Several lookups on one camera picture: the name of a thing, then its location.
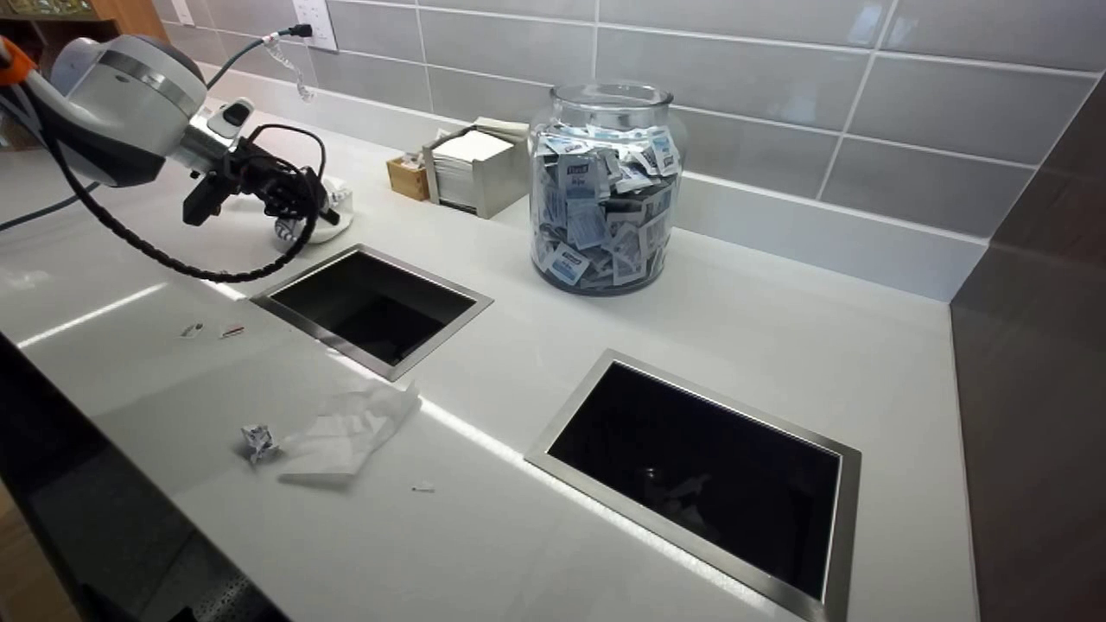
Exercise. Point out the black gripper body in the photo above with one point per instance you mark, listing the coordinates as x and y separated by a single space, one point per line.
262 174

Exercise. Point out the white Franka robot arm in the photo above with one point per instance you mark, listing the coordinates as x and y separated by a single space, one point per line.
114 107

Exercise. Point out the wooden box of packets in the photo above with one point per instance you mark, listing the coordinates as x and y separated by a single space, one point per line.
404 177

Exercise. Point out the metal napkin dispenser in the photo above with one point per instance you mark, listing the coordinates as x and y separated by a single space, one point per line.
472 174

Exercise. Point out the small steel framed trash opening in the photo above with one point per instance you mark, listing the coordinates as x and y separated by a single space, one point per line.
382 367

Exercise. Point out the crumpled blue white packet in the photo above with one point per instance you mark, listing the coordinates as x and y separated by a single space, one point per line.
261 442

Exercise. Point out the wooden robot stand board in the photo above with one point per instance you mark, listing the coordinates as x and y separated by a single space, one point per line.
71 14

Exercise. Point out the glass jar of packets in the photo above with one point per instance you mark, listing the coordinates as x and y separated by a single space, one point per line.
605 194

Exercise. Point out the black counter front panel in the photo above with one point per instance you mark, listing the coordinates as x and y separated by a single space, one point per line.
106 520

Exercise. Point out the large steel framed trash opening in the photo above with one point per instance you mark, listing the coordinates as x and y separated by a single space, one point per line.
692 554

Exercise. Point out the dark brown cabinet panel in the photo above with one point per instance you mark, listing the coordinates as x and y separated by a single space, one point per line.
1038 403

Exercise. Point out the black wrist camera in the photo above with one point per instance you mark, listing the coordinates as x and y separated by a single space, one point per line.
204 197

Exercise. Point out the white wall outlet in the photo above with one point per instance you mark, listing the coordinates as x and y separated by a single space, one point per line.
311 23

